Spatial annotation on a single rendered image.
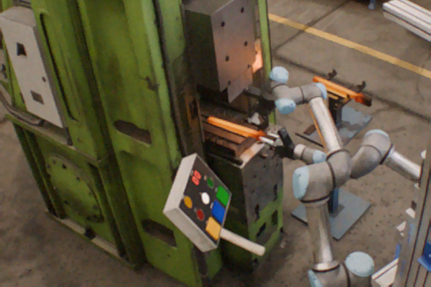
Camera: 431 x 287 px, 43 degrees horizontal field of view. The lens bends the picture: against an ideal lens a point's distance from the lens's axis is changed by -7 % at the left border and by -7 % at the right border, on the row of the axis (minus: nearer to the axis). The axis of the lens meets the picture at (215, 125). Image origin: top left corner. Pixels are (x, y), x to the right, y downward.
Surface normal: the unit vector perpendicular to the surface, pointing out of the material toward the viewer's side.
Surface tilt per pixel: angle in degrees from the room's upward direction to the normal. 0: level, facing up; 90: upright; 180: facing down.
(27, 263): 0
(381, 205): 0
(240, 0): 90
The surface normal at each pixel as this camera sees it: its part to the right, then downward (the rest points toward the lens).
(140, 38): -0.60, 0.53
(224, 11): 0.80, 0.29
